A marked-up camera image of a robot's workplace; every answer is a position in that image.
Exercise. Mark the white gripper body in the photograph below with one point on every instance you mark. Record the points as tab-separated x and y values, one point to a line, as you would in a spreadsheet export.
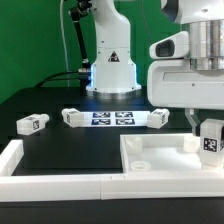
172	83

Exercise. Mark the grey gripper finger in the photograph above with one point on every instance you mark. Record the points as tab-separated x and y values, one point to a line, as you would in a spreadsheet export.
192	121

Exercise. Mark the white square table top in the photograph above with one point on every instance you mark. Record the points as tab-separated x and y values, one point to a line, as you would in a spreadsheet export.
161	153

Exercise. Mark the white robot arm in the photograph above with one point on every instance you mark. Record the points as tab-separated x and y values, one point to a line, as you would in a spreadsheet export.
105	41

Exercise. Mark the white sheet with markers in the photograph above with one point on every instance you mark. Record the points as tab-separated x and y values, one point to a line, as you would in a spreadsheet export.
115	118

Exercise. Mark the white U-shaped fence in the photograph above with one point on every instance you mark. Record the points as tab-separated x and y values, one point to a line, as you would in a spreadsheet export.
139	181

